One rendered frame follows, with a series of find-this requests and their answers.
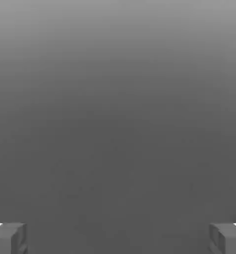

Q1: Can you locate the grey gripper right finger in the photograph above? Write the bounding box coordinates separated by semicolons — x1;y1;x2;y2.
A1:
208;222;236;254

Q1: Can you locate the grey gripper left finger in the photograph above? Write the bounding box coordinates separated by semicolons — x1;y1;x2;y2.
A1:
0;222;29;254

